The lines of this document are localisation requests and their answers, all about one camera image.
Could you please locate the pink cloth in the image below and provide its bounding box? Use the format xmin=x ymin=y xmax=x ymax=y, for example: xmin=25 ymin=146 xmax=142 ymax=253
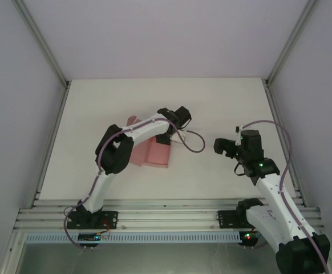
xmin=125 ymin=115 xmax=172 ymax=169

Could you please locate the aluminium table side rail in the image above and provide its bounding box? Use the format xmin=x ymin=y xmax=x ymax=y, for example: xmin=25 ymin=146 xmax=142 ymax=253
xmin=27 ymin=82 xmax=71 ymax=211
xmin=264 ymin=81 xmax=308 ymax=208

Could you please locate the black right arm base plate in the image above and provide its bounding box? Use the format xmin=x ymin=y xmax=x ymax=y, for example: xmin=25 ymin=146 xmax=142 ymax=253
xmin=217 ymin=210 xmax=255 ymax=229

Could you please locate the aluminium mounting rail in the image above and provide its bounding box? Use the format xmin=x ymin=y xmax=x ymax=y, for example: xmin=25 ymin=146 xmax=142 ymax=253
xmin=14 ymin=199 xmax=325 ymax=231

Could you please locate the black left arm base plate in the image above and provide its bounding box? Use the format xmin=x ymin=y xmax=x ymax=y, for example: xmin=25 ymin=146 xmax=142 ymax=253
xmin=66 ymin=210 xmax=118 ymax=229

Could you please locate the light blue slotted cable duct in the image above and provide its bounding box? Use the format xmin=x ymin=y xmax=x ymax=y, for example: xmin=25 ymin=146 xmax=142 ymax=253
xmin=25 ymin=231 xmax=241 ymax=244

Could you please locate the aluminium frame post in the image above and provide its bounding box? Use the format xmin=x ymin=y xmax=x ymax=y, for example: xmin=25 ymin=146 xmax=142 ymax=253
xmin=264 ymin=0 xmax=320 ymax=89
xmin=13 ymin=0 xmax=71 ymax=90

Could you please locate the aluminium lower frame bar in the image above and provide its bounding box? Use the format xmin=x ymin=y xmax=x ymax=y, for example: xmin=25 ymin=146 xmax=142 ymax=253
xmin=0 ymin=231 xmax=27 ymax=274

